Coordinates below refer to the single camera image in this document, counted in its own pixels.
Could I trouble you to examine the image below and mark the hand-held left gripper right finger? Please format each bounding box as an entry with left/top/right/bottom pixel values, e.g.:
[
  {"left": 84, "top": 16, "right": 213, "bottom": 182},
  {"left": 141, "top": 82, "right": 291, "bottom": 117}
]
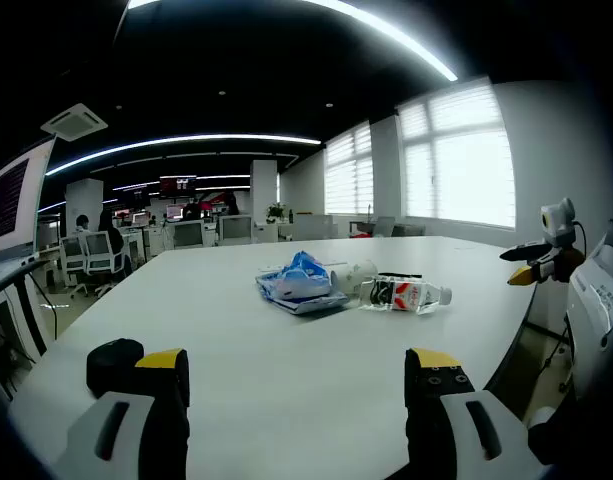
[{"left": 404, "top": 347, "right": 535, "bottom": 480}]

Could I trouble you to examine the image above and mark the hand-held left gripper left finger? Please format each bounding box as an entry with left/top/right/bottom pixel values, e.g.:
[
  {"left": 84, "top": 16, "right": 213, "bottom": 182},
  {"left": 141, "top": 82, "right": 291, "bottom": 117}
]
[{"left": 50, "top": 348, "right": 191, "bottom": 480}]

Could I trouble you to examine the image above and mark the black computer mouse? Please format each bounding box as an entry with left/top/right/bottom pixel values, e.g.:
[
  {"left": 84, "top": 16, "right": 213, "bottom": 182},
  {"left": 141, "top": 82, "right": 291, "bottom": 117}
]
[{"left": 85, "top": 338, "right": 146, "bottom": 401}]

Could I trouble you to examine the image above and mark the clear water bottle red label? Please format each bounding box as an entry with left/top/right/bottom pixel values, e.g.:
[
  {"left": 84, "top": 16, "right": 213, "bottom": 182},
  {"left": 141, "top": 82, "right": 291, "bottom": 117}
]
[{"left": 358, "top": 278, "right": 453, "bottom": 317}]

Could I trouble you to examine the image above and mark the white paper cup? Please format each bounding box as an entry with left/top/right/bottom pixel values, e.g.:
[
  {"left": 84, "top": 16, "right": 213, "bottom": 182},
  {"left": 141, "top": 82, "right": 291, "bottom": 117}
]
[{"left": 330, "top": 259, "right": 380, "bottom": 296}]

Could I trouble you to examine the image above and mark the white blue plastic bag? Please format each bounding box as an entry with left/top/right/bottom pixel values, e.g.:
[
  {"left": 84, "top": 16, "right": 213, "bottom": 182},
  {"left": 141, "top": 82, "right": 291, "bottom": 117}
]
[{"left": 255, "top": 272, "right": 348, "bottom": 317}]

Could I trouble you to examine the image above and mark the blue tissue pack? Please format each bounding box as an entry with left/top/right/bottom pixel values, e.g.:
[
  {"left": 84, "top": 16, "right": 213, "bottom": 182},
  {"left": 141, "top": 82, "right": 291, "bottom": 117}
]
[{"left": 277, "top": 250, "right": 335, "bottom": 300}]

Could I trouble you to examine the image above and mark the person's right hand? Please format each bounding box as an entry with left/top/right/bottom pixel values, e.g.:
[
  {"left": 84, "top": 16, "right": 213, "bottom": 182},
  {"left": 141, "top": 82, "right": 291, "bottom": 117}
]
[{"left": 553, "top": 248, "right": 586, "bottom": 285}]

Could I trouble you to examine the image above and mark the white chest device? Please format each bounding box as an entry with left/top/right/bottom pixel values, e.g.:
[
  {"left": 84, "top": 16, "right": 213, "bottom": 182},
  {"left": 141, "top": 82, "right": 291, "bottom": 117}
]
[{"left": 565, "top": 219, "right": 613, "bottom": 401}]

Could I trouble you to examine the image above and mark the window with white blinds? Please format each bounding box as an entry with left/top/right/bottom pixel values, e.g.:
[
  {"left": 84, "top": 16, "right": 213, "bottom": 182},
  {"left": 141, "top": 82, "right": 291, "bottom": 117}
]
[
  {"left": 324, "top": 122, "right": 375, "bottom": 217},
  {"left": 398, "top": 82, "right": 517, "bottom": 230}
]

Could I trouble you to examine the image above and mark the white table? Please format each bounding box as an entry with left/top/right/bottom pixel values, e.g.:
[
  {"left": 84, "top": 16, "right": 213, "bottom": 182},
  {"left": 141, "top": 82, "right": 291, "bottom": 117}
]
[{"left": 8, "top": 234, "right": 537, "bottom": 480}]

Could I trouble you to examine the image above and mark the white mesh office chair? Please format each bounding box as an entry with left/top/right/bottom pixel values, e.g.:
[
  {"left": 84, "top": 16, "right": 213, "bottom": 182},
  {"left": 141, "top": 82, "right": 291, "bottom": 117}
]
[
  {"left": 59, "top": 235, "right": 90, "bottom": 300},
  {"left": 173, "top": 219, "right": 205, "bottom": 250},
  {"left": 80, "top": 231, "right": 126, "bottom": 299},
  {"left": 219, "top": 214, "right": 253, "bottom": 246}
]

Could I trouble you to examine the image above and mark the hanging display screen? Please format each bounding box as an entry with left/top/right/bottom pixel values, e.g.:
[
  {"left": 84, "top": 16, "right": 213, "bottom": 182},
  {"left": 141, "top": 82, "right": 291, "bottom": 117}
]
[{"left": 159, "top": 174, "right": 197, "bottom": 196}]

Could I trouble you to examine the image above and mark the curved ceiling light strip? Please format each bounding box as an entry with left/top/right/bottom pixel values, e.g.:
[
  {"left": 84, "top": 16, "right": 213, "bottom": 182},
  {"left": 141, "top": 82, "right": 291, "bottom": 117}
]
[
  {"left": 128, "top": 0, "right": 460, "bottom": 82},
  {"left": 45, "top": 133, "right": 322, "bottom": 177}
]

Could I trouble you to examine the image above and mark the white-framed monitor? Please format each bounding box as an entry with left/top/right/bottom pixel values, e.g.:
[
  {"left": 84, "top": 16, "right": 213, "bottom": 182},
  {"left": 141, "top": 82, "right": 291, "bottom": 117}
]
[{"left": 0, "top": 137, "right": 57, "bottom": 261}]

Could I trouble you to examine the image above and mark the ceiling air conditioner vent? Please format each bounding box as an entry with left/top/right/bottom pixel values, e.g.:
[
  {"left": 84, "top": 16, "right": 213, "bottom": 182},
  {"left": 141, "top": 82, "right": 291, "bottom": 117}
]
[{"left": 40, "top": 103, "right": 110, "bottom": 142}]

